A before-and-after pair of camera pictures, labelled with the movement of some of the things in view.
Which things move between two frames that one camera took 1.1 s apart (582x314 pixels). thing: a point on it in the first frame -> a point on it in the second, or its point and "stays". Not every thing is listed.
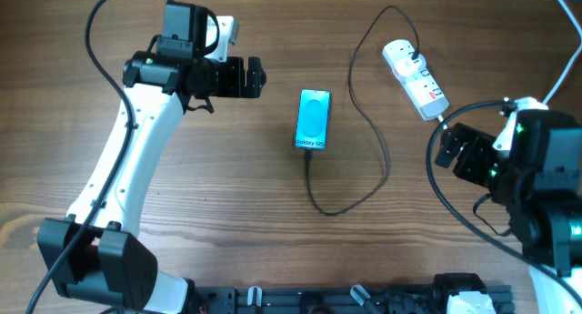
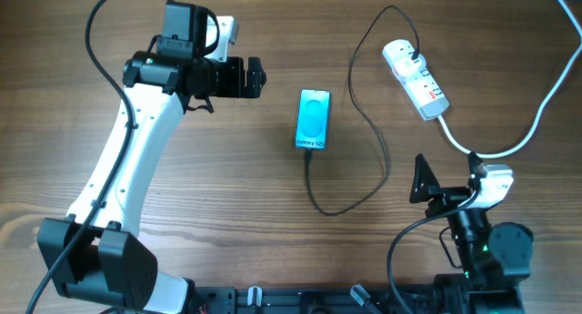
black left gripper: x=234 y=86 stays
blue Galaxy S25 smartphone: x=313 y=118 stays
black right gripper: x=478 y=146 -> x=451 y=196
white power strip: x=423 y=91 stays
